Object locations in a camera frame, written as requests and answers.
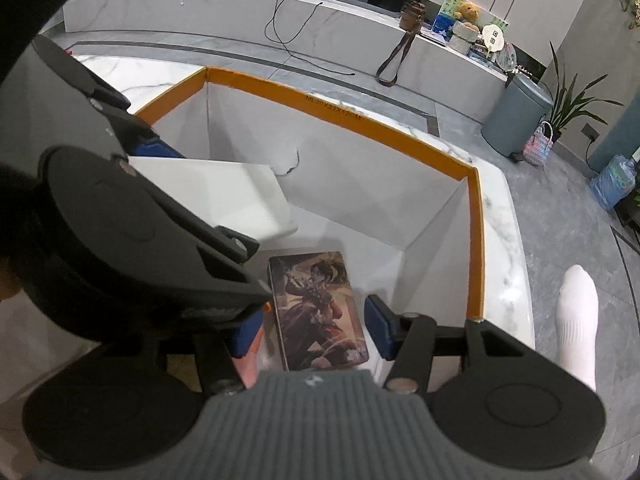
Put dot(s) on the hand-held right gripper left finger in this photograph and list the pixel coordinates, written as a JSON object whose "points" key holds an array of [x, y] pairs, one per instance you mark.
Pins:
{"points": [[246, 334]]}

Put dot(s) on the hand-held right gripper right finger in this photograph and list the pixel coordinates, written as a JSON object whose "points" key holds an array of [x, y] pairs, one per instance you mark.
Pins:
{"points": [[380, 329]]}

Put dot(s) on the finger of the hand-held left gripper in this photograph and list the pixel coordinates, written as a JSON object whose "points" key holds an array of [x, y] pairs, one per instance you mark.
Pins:
{"points": [[225, 255], [150, 149]]}

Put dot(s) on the long white box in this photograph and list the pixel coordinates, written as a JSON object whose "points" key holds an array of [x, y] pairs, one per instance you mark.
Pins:
{"points": [[225, 195]]}

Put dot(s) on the illustrated tin box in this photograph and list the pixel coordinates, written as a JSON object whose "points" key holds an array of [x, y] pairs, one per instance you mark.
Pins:
{"points": [[315, 310]]}

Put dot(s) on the orange cardboard box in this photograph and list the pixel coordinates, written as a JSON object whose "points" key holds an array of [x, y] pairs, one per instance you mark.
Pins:
{"points": [[350, 170]]}

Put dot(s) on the grey marble tv console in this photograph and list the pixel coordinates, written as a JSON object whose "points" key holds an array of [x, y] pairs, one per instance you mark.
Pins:
{"points": [[200, 15]]}

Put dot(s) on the person's white socked foot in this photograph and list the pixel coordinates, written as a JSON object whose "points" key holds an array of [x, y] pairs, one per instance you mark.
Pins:
{"points": [[577, 325]]}

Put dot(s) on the woven pastel bag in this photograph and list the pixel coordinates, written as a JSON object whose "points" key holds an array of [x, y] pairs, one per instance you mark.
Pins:
{"points": [[537, 147]]}

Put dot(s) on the grey blue trash can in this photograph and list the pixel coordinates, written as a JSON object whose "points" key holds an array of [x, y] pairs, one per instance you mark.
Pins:
{"points": [[517, 115]]}

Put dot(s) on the blue water jug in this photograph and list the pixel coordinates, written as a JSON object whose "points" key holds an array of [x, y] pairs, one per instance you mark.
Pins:
{"points": [[615, 182]]}

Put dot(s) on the potted long leaf plant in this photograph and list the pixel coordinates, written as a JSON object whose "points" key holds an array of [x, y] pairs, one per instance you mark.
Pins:
{"points": [[570, 100]]}

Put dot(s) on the white round fan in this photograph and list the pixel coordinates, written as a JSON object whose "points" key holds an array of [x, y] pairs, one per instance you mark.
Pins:
{"points": [[492, 39]]}

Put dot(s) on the green picture box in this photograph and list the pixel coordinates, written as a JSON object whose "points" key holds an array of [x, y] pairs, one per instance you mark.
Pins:
{"points": [[445, 15]]}

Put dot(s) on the brown teddy bear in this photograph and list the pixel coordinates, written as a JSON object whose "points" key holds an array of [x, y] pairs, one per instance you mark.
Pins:
{"points": [[467, 12]]}

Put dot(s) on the wall socket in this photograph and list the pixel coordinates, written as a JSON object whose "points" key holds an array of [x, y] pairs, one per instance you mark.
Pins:
{"points": [[590, 132]]}

